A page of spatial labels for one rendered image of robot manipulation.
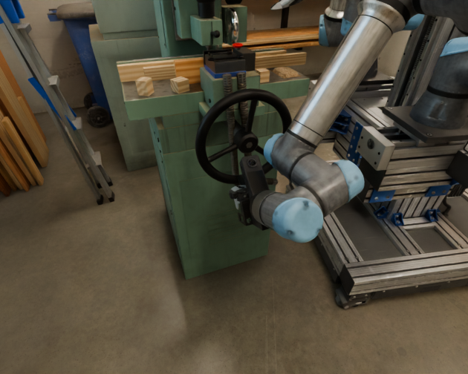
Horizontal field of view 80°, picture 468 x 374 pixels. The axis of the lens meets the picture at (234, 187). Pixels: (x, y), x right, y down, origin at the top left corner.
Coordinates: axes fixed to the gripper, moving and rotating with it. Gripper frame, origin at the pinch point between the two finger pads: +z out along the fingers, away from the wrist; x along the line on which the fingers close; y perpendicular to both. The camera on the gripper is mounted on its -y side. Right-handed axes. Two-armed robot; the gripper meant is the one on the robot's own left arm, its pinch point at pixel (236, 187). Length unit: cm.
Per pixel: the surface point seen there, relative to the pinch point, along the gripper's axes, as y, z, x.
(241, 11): -59, 30, 22
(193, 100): -26.9, 11.8, -5.2
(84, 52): -103, 187, -51
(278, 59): -39, 23, 31
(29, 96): -90, 259, -118
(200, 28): -47.6, 13.3, 1.5
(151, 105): -27.1, 11.6, -17.7
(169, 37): -54, 36, -5
